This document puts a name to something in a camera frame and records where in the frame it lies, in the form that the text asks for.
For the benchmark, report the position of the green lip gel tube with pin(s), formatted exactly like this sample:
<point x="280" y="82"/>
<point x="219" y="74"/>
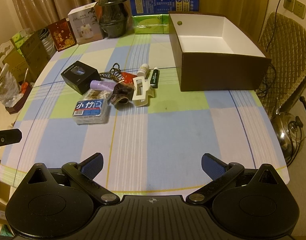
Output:
<point x="154" y="78"/>

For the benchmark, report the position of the brown white storage box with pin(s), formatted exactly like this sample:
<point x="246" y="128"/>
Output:
<point x="212" y="53"/>

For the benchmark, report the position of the black shaver box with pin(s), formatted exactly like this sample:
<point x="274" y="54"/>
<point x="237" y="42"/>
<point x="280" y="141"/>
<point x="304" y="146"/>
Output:
<point x="79" y="75"/>

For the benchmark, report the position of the blue milk carton box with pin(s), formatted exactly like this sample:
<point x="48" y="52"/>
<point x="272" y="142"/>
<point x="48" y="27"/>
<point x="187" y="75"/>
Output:
<point x="154" y="7"/>

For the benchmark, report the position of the silver foil bag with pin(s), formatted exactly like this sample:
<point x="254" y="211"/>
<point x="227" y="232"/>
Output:
<point x="9" y="87"/>

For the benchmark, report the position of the brown cardboard box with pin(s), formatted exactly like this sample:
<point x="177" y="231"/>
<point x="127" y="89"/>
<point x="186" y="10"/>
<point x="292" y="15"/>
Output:
<point x="37" y="50"/>

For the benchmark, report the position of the steel kettle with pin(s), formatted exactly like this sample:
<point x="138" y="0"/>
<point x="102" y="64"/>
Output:
<point x="289" y="131"/>

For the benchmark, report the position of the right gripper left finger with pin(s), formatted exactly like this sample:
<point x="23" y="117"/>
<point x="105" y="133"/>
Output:
<point x="83" y="175"/>

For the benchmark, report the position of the white cutout cardboard box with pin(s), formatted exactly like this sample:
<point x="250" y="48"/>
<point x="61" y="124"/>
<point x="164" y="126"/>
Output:
<point x="17" y="63"/>

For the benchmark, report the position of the dark stacked pots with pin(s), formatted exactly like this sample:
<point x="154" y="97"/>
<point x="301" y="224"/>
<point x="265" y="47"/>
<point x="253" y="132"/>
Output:
<point x="113" y="18"/>

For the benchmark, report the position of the brown hair scrunchie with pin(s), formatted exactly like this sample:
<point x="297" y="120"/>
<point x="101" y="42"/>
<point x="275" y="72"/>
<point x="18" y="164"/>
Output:
<point x="122" y="94"/>

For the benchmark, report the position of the white appliance box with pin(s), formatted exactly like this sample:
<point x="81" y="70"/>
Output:
<point x="84" y="21"/>

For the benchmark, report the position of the light green tissue box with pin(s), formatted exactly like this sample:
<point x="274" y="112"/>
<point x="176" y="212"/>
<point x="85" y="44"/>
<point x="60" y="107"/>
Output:
<point x="151" y="24"/>

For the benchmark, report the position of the dark tray with clutter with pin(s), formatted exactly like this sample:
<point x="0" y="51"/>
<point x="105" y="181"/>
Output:
<point x="25" y="89"/>

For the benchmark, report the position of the clear cotton swab bag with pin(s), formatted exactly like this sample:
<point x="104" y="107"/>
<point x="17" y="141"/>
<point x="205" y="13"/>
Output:
<point x="97" y="94"/>

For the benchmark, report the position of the red snack packet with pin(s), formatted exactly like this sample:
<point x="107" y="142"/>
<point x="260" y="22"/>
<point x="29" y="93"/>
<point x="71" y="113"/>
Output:
<point x="127" y="78"/>

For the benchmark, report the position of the quilted chair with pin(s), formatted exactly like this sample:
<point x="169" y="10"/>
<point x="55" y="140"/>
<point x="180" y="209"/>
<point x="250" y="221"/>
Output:
<point x="285" y="40"/>

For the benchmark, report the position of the leopard hair claw clip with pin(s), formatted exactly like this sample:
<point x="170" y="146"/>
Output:
<point x="113" y="74"/>

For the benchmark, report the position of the checked tablecloth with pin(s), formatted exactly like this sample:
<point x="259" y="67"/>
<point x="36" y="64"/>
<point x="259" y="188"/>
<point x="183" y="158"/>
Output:
<point x="155" y="149"/>

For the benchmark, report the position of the wall socket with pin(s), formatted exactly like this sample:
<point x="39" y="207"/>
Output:
<point x="296" y="7"/>

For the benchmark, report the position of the white pill bottle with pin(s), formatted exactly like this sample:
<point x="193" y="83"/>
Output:
<point x="143" y="70"/>

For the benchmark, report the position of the red gift box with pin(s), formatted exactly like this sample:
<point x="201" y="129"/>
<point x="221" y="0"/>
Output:
<point x="62" y="34"/>

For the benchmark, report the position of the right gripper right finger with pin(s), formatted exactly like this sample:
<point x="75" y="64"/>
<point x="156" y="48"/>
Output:
<point x="222" y="176"/>

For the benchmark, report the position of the white hair claw clip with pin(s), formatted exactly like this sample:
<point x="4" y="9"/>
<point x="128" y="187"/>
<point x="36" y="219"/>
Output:
<point x="142" y="91"/>

